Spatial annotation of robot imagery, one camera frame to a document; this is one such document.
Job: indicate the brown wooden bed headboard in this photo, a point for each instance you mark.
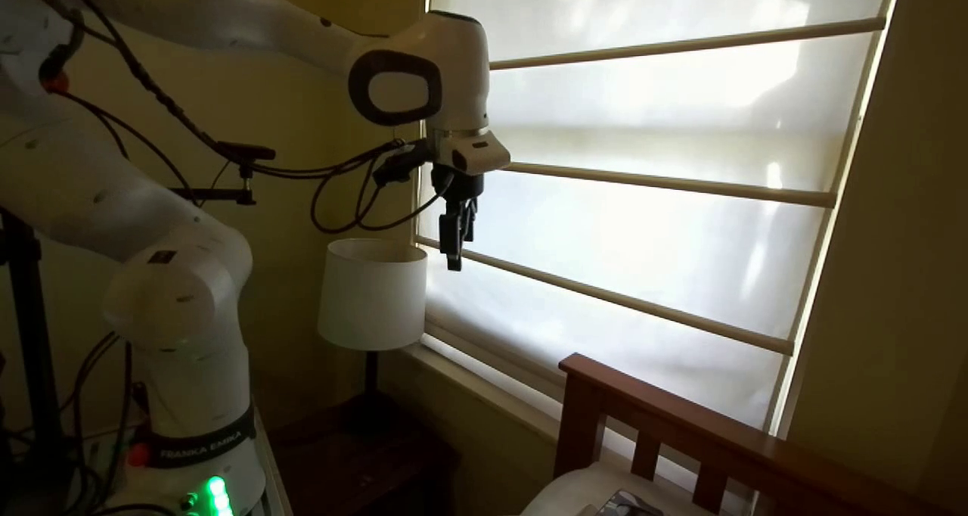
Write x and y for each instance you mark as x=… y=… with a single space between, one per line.
x=726 y=444

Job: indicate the camera on mount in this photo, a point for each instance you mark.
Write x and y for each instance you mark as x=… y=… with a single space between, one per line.
x=243 y=153

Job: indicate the dark wooden nightstand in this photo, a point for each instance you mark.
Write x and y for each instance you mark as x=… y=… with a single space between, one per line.
x=363 y=463

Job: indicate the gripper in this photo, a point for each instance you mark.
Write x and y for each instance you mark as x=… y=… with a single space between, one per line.
x=458 y=185

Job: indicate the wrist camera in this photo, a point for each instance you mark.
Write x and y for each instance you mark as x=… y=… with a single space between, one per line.
x=401 y=162

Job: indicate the window with white blind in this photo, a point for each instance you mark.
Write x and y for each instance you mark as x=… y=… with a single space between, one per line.
x=650 y=198

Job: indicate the tissue box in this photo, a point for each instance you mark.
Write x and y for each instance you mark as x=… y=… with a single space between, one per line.
x=628 y=504

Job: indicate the table lamp with white shade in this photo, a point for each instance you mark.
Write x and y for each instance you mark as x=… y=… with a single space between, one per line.
x=372 y=293

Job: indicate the white pillow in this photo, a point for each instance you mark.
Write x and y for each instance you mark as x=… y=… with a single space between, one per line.
x=575 y=493

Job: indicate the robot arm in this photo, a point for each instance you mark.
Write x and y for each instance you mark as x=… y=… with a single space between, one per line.
x=174 y=296

